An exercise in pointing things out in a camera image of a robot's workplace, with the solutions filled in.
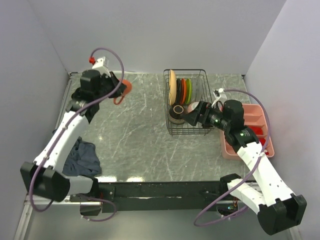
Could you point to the blue cloth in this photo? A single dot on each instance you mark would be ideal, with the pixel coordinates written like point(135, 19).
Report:
point(82, 160)

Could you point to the dark brown patterned bowl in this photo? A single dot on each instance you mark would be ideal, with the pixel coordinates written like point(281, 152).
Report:
point(175, 114)

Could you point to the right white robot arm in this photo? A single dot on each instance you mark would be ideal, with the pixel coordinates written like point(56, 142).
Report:
point(244, 128)

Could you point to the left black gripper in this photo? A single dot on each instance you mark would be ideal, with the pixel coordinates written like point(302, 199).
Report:
point(113, 79)

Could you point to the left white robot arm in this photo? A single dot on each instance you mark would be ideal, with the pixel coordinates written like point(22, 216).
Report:
point(44, 176)

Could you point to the pink patterned bowl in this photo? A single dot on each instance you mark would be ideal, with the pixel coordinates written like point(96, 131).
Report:
point(191, 107)

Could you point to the pink divided tray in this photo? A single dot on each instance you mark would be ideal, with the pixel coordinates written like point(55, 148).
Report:
point(253, 116)

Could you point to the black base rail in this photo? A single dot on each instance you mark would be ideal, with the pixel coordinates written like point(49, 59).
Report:
point(152, 196)

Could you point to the orange mug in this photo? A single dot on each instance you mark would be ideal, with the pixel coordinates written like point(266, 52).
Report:
point(125, 92)

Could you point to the green plate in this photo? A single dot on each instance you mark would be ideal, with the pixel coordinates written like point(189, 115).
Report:
point(189, 91)

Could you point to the black plate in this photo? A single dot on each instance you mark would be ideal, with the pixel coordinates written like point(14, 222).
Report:
point(178, 91)

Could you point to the beige plate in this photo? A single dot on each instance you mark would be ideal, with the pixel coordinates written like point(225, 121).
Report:
point(172, 87)

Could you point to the orange plate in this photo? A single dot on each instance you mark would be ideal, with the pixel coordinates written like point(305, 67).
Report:
point(183, 91)

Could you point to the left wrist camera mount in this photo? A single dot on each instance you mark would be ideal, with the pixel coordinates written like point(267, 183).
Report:
point(100, 65)

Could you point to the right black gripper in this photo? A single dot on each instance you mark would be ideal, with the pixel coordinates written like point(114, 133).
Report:
point(195, 115)

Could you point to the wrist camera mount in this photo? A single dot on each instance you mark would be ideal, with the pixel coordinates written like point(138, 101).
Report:
point(219, 95)
point(100, 65)

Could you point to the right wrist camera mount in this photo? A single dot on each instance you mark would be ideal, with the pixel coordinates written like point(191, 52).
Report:
point(219, 95)

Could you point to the black wire dish rack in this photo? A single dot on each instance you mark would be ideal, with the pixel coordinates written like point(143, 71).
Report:
point(185, 129)

